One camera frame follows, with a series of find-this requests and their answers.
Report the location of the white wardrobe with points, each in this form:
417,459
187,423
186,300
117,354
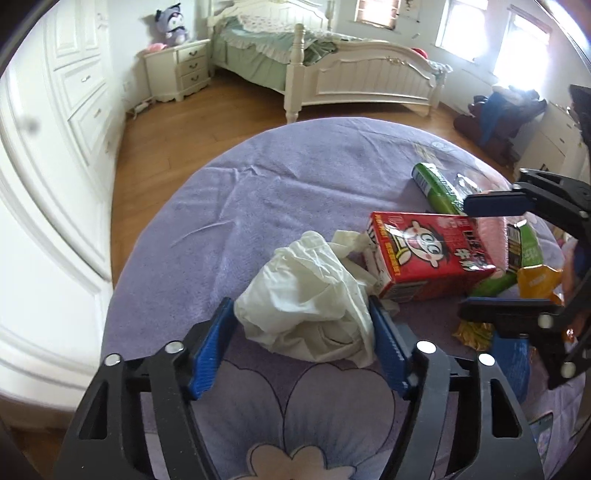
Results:
60,138

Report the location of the white nightstand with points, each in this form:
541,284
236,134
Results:
178,71

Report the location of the white power strip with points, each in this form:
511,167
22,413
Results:
141,108

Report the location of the yellow crumpled wrapper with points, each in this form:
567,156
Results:
475,334

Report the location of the red toy on bed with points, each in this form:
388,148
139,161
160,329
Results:
420,51

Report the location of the window with brown blind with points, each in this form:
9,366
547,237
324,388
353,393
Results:
376,11

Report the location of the white plastic bag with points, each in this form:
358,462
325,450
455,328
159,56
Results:
300,295

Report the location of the small pink toy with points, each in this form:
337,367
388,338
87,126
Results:
157,47

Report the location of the white wooden bed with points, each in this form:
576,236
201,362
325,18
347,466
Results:
369,76

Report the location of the maroon armchair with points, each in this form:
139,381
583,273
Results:
471,127

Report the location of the green snack tube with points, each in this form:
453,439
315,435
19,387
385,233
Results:
436,187

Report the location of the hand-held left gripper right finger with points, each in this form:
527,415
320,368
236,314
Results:
390,346

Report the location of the red drink carton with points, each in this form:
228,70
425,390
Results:
425,254

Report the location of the pink soft packet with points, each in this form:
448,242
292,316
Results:
494,244

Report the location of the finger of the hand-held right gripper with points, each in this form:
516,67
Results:
494,203
503,314

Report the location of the bright window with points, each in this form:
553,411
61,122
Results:
461,27
521,50

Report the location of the white low cabinet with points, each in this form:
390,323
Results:
551,138

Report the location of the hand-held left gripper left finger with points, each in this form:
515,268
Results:
210,350

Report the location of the purple floral blanket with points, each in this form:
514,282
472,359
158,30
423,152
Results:
286,184

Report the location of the orange snack wrapper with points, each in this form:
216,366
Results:
538,281

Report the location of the blue garment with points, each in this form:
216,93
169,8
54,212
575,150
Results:
491,115

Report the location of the blue plastic packet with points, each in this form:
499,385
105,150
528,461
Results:
510,364

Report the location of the green snack packet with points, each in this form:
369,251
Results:
526,247

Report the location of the purple plush toy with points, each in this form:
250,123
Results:
171,23

